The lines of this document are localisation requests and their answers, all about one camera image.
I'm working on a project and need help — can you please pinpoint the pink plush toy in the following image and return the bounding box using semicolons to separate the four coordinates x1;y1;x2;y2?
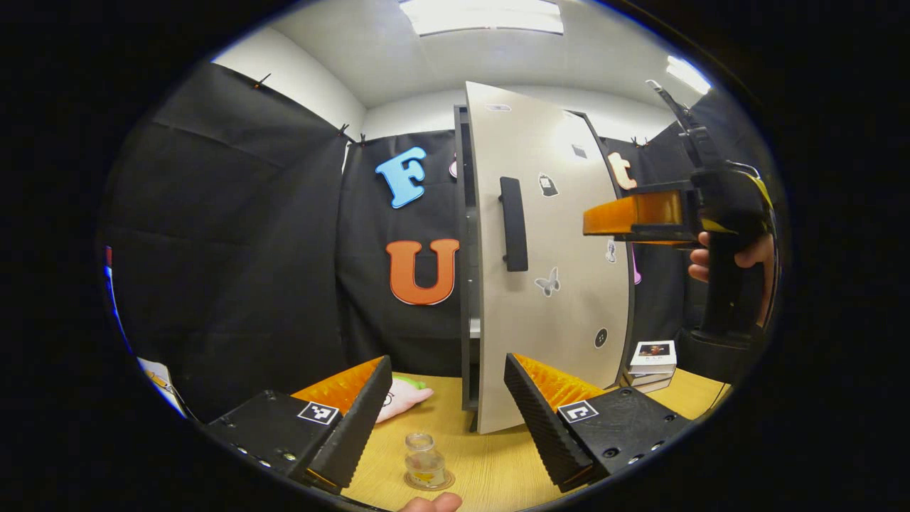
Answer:
375;375;434;425

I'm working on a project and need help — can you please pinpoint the black backdrop cloth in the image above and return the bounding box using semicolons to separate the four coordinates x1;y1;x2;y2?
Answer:
100;63;783;424

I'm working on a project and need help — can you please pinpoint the ceiling light panel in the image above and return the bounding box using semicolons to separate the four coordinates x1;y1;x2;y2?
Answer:
666;55;712;95
398;0;564;36

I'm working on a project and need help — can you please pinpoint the round wooden coaster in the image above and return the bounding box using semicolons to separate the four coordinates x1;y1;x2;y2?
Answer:
402;469;456;492

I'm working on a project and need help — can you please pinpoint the black door handle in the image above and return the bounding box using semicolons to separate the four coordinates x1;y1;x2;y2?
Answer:
499;176;530;273

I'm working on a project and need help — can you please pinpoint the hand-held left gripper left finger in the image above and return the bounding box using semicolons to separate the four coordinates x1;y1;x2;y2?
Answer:
206;354;393;495

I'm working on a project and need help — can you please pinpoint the stack of books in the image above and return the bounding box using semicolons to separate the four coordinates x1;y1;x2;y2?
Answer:
626;340;678;394

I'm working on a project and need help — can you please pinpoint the beige cabinet door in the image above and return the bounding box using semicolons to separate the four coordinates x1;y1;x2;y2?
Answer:
466;80;632;434

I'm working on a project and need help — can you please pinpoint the clear glass bottle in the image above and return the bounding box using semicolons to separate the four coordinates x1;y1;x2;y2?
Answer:
404;432;447;489

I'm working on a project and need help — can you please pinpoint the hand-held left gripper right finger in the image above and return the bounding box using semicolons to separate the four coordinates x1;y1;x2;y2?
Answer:
503;352;692;494

